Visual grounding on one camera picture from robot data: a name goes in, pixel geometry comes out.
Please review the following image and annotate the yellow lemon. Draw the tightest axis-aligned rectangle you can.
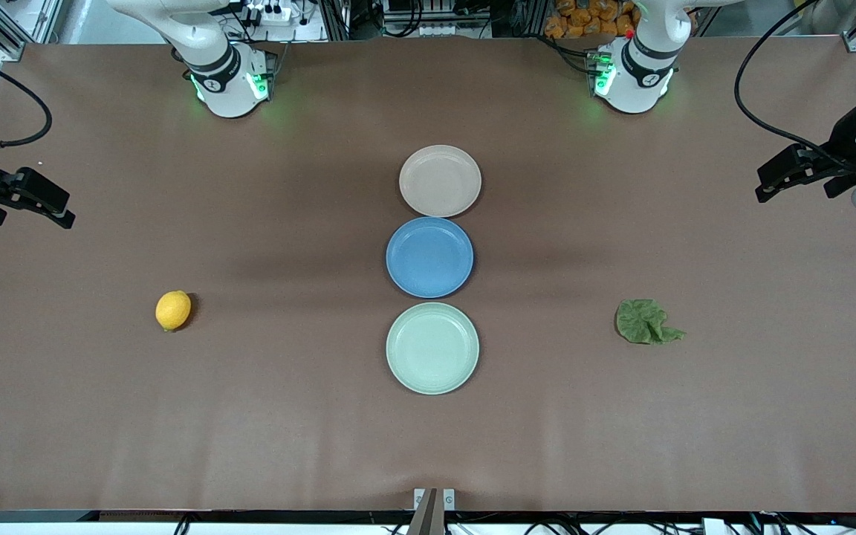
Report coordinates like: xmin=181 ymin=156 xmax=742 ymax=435
xmin=155 ymin=290 xmax=193 ymax=332

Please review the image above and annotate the green lettuce leaf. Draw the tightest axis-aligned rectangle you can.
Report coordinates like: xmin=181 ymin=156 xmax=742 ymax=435
xmin=615 ymin=299 xmax=687 ymax=346

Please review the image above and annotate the orange packets pile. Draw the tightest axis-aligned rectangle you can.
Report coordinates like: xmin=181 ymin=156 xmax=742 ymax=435
xmin=544 ymin=0 xmax=638 ymax=39

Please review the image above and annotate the brown table cover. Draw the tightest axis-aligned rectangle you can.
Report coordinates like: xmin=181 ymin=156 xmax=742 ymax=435
xmin=0 ymin=36 xmax=856 ymax=514

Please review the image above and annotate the white power strip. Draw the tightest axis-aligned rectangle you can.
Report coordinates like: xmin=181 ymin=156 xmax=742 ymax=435
xmin=244 ymin=1 xmax=294 ymax=25

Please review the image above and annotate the beige plate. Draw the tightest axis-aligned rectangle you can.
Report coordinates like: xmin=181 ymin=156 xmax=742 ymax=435
xmin=398 ymin=144 xmax=483 ymax=218

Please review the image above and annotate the blue plate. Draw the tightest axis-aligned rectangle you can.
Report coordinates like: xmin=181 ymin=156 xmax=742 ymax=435
xmin=386 ymin=216 xmax=476 ymax=299

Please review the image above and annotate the pale green plate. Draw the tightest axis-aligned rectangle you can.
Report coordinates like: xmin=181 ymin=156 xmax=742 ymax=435
xmin=386 ymin=302 xmax=481 ymax=395

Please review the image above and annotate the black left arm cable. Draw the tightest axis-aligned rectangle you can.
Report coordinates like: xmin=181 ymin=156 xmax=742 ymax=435
xmin=733 ymin=0 xmax=849 ymax=166

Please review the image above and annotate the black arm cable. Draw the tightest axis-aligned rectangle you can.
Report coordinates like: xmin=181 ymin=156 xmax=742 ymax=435
xmin=0 ymin=43 xmax=54 ymax=151
xmin=733 ymin=0 xmax=849 ymax=166

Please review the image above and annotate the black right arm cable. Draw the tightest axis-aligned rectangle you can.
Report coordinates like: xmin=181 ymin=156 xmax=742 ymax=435
xmin=0 ymin=43 xmax=54 ymax=151

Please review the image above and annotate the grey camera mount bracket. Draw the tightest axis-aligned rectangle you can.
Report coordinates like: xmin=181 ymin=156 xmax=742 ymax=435
xmin=407 ymin=487 xmax=456 ymax=535

